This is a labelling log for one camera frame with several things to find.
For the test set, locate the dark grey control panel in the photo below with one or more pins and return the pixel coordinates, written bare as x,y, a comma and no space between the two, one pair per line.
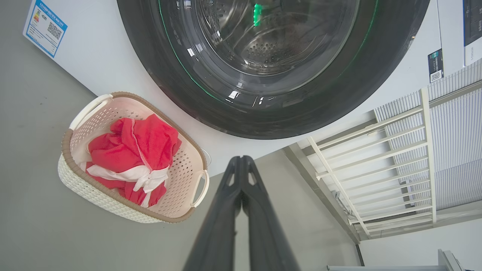
472,22

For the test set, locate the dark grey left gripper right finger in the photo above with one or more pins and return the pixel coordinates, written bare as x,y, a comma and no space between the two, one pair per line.
267,233

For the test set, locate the blue energy label sticker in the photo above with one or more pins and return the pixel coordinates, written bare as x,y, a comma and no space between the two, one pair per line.
45,28

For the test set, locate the cream plastic laundry basket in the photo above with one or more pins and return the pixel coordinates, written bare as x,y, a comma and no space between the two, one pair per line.
113,203

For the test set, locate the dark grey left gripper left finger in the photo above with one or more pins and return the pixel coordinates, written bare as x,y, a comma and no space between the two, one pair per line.
218,233

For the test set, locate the steel perforated washer drum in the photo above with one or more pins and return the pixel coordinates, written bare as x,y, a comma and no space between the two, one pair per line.
278,45

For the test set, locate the black QR code sticker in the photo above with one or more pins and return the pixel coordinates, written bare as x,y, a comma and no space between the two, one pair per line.
435,66

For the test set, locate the white window blinds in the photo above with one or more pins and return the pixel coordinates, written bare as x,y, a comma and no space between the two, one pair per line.
459,143

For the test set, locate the glass washing machine door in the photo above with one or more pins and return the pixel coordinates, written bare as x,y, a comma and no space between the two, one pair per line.
150,56

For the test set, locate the white front-load washing machine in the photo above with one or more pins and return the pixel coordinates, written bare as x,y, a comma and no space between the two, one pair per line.
98,56

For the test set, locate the red and white garment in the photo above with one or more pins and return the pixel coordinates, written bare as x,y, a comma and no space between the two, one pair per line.
128,150

